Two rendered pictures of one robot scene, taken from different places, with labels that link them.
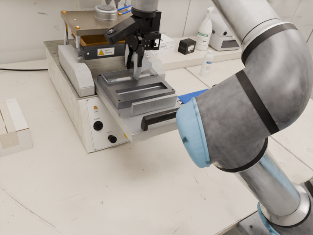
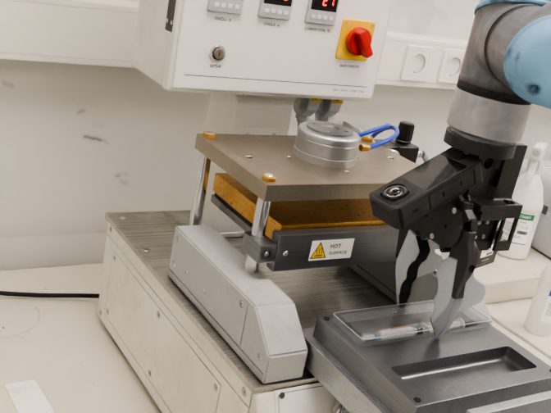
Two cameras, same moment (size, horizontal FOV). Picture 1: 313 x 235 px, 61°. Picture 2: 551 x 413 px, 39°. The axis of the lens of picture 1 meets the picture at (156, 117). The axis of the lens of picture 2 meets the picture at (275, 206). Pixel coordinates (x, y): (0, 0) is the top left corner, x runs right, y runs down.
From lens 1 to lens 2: 0.25 m
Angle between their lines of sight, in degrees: 18
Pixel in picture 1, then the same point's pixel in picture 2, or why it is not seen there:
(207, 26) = (532, 193)
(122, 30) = (431, 189)
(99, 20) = (313, 161)
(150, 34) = (496, 204)
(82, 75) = (274, 315)
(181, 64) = not seen: hidden behind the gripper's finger
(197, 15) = not seen: hidden behind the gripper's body
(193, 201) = not seen: outside the picture
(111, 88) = (375, 360)
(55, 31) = (116, 189)
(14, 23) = (14, 161)
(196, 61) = (507, 288)
